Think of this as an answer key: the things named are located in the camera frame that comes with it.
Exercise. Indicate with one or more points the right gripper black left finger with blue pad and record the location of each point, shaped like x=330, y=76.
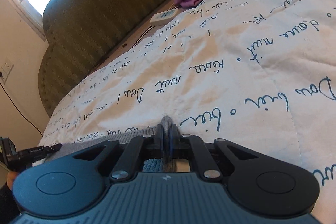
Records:
x=134, y=154

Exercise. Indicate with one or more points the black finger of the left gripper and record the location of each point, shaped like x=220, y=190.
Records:
x=37, y=153

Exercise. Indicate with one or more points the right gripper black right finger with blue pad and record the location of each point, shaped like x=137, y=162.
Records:
x=193, y=149

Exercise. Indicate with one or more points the grey knit sweater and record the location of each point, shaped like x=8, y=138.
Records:
x=165, y=164

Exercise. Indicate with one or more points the white duvet with blue script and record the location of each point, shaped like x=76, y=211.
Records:
x=260, y=73

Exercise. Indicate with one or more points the white power strip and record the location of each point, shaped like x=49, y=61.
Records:
x=164, y=17

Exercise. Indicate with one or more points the white wall socket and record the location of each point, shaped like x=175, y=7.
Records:
x=6, y=69

